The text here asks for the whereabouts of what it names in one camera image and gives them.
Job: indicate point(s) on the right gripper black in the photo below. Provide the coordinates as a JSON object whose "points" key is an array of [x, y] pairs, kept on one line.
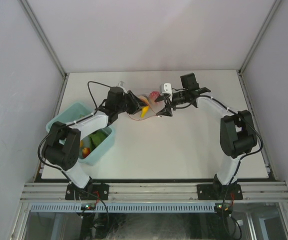
{"points": [[166, 111]]}

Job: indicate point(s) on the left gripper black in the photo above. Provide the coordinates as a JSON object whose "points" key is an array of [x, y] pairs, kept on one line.
{"points": [[136, 104]]}

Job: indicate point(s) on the clear zip top bag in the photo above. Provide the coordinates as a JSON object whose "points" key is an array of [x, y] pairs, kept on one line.
{"points": [[154, 107]]}

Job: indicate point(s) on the fake green vegetable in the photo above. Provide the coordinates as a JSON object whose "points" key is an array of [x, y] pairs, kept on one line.
{"points": [[97, 138]]}

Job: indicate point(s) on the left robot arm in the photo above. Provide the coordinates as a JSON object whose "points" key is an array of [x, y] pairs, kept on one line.
{"points": [[60, 147]]}

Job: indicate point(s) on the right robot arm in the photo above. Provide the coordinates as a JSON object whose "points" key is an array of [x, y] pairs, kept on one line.
{"points": [[237, 134]]}

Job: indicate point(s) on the fake red yellow apple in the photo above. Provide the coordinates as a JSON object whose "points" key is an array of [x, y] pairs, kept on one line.
{"points": [[153, 96]]}

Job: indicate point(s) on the fake small peach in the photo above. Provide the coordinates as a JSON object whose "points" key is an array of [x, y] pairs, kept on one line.
{"points": [[85, 152]]}

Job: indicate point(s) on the teal plastic bin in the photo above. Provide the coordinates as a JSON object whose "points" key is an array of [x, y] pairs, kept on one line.
{"points": [[78, 110]]}

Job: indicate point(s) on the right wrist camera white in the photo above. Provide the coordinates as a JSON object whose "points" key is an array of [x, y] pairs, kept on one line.
{"points": [[165, 89]]}

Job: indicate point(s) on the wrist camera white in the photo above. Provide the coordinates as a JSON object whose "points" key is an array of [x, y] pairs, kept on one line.
{"points": [[121, 85], [165, 89]]}

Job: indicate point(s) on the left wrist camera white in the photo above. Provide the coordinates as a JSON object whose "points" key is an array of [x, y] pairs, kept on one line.
{"points": [[121, 85]]}

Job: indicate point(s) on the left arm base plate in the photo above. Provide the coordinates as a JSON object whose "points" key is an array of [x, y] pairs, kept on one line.
{"points": [[93, 192]]}

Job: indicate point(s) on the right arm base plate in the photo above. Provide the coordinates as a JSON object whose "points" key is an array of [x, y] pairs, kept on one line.
{"points": [[208, 192]]}

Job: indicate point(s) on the blue slotted cable duct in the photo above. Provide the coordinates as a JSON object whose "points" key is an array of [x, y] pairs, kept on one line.
{"points": [[195, 207]]}

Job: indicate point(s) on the aluminium rail frame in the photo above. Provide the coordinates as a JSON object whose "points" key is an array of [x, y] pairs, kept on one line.
{"points": [[184, 192]]}

